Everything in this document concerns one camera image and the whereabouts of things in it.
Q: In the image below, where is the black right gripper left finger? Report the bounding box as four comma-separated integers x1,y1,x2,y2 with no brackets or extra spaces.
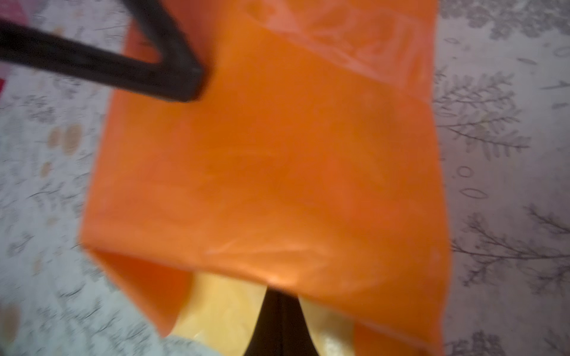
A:
244,289,281,356

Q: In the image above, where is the yellow orange wrapping paper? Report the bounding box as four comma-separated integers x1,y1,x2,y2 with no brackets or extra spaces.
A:
80,1,451,355

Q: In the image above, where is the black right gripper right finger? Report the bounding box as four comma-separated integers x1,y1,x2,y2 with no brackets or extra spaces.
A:
280,294,319,356

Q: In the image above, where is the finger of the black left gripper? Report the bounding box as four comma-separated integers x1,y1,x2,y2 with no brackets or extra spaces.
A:
1,1,206,102

